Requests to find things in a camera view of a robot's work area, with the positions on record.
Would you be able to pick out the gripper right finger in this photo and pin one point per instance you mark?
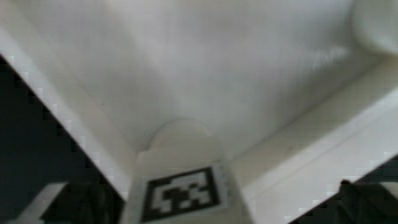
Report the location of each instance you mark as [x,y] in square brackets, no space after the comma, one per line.
[362,205]

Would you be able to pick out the white square table top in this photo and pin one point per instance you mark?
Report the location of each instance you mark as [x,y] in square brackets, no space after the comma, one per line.
[239,62]

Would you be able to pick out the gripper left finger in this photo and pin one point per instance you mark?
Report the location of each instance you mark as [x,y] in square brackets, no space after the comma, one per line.
[74,203]

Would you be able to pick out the white table leg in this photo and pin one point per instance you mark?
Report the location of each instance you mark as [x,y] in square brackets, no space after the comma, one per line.
[376,25]
[186,192]

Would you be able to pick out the white L-shaped fence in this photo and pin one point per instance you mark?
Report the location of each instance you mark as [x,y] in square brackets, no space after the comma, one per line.
[328,149]

